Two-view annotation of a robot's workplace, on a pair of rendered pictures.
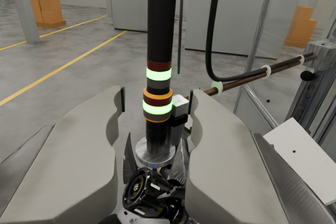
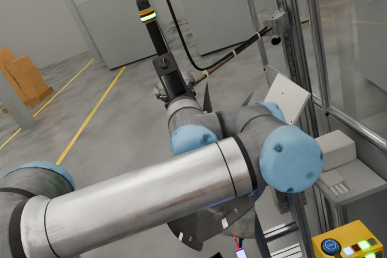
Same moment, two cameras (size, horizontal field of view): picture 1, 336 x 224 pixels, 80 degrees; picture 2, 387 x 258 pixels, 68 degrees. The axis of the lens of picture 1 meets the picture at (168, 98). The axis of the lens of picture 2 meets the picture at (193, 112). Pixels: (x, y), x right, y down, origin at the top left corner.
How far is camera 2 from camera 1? 0.64 m
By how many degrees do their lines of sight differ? 5
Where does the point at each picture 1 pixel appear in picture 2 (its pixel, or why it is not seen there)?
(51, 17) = (34, 90)
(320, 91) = (295, 46)
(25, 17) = (11, 102)
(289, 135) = (279, 85)
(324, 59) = (276, 26)
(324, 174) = (296, 95)
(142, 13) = (134, 38)
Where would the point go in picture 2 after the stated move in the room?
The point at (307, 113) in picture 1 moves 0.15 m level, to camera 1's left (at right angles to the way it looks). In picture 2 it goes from (298, 65) to (268, 76)
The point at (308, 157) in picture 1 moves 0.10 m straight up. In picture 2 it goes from (288, 91) to (284, 69)
